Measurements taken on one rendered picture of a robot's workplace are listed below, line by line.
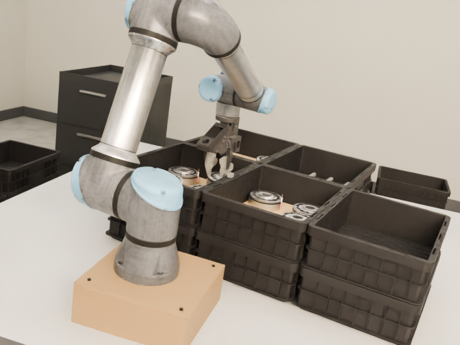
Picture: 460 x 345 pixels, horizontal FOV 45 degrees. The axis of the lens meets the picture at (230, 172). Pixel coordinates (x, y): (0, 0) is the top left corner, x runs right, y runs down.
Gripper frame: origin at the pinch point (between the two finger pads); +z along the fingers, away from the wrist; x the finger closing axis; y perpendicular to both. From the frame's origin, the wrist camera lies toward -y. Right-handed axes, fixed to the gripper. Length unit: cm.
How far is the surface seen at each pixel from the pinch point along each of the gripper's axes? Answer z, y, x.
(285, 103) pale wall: 23, 297, 121
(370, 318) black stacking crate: 13, -24, -64
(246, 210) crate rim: -4.8, -28.4, -28.3
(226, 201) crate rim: -5.5, -29.0, -22.3
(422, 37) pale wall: -49, 325, 25
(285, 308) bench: 17, -27, -43
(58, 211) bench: 17, -29, 38
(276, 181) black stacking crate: -2.1, 9.2, -17.7
